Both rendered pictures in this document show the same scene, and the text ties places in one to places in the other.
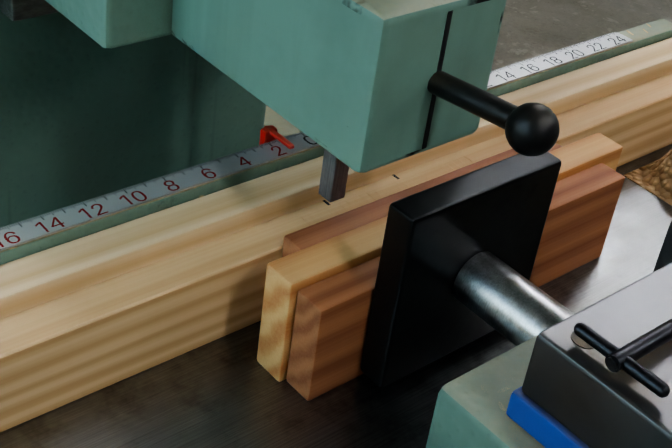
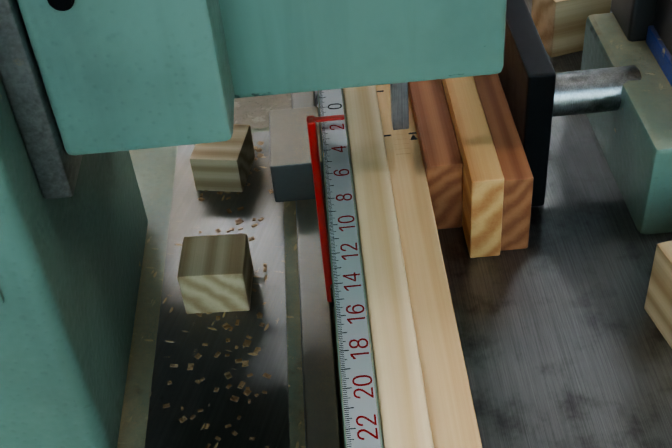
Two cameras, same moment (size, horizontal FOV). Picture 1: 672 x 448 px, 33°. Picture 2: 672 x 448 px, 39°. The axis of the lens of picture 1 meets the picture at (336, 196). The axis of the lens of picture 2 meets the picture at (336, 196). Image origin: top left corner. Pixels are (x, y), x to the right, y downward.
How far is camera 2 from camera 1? 0.38 m
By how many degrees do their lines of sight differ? 36
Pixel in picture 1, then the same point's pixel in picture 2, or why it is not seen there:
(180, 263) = (411, 235)
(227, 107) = (121, 165)
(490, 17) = not seen: outside the picture
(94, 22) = (210, 126)
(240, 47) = (337, 58)
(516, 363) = (651, 109)
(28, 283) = (408, 321)
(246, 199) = (376, 168)
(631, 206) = not seen: hidden behind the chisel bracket
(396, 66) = not seen: outside the picture
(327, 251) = (476, 148)
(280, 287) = (492, 188)
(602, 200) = not seen: hidden behind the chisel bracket
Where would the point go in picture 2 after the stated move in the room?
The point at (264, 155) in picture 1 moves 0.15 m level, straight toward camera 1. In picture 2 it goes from (338, 135) to (594, 235)
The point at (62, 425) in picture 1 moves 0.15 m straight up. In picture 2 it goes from (478, 390) to (488, 139)
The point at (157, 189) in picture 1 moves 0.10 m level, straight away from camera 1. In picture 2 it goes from (344, 206) to (185, 153)
